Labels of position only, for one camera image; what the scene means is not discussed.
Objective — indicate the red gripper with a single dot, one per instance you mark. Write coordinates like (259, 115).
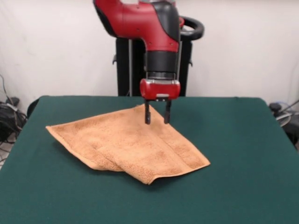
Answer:
(160, 89)

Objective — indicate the orange towel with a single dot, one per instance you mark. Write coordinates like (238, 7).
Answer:
(126, 144)

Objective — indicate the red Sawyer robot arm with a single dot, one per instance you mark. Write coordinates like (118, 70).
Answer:
(140, 21)

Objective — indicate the dark green table cloth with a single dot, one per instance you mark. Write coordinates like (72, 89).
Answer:
(70, 186)

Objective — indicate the small black device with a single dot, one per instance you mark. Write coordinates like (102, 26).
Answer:
(275, 107)

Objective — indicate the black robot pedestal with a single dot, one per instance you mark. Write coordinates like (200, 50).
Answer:
(187, 58)

